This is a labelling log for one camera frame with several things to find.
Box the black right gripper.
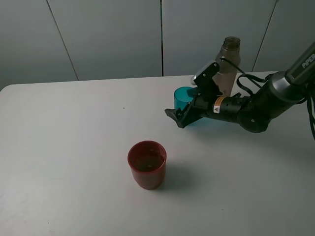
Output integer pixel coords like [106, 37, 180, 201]
[164, 95, 217, 128]

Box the teal translucent plastic cup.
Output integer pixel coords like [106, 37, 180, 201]
[173, 86, 206, 128]

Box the clear brownish plastic bottle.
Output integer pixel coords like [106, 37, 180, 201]
[213, 36, 241, 96]

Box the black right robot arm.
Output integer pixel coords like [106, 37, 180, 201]
[165, 44, 315, 133]

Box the red plastic cup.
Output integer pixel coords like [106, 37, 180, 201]
[127, 141, 167, 190]

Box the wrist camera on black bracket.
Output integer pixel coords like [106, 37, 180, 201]
[190, 61, 222, 100]

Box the black camera cable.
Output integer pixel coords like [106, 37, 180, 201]
[220, 57, 247, 74]

